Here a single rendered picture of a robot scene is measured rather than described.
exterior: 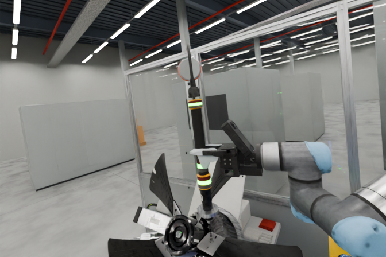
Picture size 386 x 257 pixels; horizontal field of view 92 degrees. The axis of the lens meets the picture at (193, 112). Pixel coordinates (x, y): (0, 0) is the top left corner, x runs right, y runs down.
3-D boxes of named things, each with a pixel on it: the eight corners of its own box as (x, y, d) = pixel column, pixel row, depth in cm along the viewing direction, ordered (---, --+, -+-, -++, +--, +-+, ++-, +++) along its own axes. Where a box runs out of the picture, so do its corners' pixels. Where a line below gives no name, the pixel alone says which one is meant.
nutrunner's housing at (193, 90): (202, 215, 62) (186, 79, 60) (213, 214, 62) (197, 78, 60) (203, 223, 59) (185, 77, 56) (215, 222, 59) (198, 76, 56)
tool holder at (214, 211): (196, 203, 66) (193, 176, 65) (216, 201, 66) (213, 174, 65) (197, 219, 57) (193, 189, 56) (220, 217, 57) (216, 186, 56)
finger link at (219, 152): (201, 157, 53) (232, 156, 51) (200, 152, 53) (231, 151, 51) (205, 152, 58) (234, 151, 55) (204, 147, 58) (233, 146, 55)
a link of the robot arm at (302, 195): (311, 237, 41) (307, 189, 40) (284, 209, 52) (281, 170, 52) (346, 233, 41) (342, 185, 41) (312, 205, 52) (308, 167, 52)
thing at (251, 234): (247, 229, 112) (247, 225, 111) (273, 237, 103) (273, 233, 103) (242, 238, 105) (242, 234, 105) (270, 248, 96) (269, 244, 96)
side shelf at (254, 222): (226, 213, 135) (226, 209, 134) (280, 227, 114) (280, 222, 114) (210, 234, 115) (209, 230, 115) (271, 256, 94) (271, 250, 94)
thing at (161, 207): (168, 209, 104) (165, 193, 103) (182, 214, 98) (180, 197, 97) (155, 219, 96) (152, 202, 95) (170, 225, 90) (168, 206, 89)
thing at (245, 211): (228, 210, 133) (227, 195, 132) (251, 215, 123) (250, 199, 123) (217, 224, 119) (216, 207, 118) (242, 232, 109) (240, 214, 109)
